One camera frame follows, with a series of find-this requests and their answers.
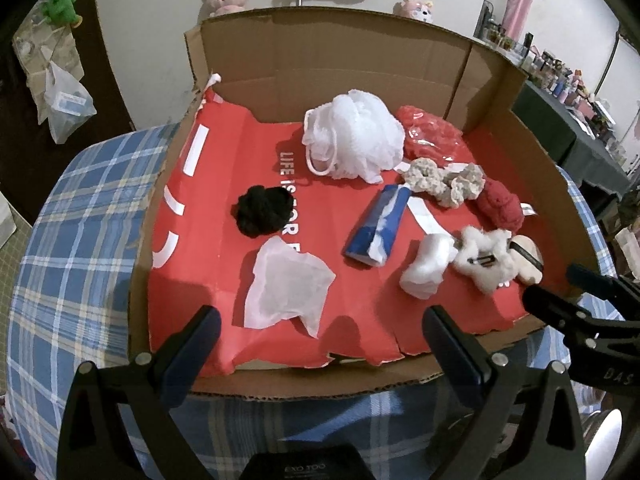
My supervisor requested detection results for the clear hanging organizer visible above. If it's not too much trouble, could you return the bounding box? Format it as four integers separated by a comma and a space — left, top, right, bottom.
12, 20, 83, 111

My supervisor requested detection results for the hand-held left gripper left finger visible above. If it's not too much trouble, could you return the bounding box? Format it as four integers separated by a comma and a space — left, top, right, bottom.
57, 304, 223, 480

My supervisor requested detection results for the dark green side table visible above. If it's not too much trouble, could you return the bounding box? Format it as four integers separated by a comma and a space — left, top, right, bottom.
510, 80, 633, 211

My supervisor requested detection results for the white cotton pad stack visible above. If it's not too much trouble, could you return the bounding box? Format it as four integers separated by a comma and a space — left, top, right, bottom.
399, 234, 458, 301

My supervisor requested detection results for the white fluffy rabbit scrunchie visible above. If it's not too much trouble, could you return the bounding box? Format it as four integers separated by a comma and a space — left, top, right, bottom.
452, 225, 517, 293

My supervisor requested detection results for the blue plaid blanket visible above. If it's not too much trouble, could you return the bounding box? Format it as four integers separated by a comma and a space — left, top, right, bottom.
10, 122, 621, 480

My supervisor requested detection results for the row of cosmetic bottles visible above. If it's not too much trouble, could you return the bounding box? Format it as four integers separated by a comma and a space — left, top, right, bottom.
480, 25, 640, 161

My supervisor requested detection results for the green plush toy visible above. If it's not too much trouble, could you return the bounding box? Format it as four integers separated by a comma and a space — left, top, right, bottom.
41, 0, 83, 28

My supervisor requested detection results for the black scrunchie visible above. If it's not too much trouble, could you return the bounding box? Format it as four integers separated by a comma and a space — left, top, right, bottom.
231, 185, 295, 238

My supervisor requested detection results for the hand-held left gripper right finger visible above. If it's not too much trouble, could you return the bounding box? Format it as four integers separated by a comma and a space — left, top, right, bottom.
422, 304, 588, 480

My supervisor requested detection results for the white tissue sheet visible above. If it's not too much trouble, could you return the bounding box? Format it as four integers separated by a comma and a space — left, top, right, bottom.
244, 237, 337, 339

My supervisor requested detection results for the cardboard box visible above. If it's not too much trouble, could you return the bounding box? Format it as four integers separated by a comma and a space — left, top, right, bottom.
127, 7, 613, 401

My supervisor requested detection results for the cream knit scrunchie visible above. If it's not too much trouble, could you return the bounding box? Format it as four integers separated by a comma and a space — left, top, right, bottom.
402, 157, 486, 208

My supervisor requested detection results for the red paper bag liner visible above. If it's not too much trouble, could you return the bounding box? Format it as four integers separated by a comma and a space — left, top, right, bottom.
149, 74, 551, 376

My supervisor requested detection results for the red knit scrunchie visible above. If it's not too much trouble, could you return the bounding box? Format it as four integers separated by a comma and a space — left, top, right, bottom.
475, 177, 525, 233

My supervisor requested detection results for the white mesh bath pouf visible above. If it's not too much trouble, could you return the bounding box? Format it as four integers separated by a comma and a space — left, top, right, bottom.
301, 89, 405, 184

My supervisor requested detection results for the white plastic bag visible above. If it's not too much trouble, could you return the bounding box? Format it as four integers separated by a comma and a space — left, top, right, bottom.
44, 60, 97, 145

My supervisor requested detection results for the red mesh bath pouf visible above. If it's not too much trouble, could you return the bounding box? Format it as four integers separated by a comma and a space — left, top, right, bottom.
397, 105, 466, 166

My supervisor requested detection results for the beige sponge puff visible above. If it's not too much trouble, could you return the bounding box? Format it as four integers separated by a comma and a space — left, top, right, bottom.
510, 234, 546, 283

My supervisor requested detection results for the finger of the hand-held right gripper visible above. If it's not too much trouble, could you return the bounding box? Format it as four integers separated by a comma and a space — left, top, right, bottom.
522, 285, 608, 348
567, 264, 640, 318

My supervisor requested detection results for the blue tube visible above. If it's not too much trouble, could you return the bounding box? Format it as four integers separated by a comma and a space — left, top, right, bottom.
342, 184, 412, 267

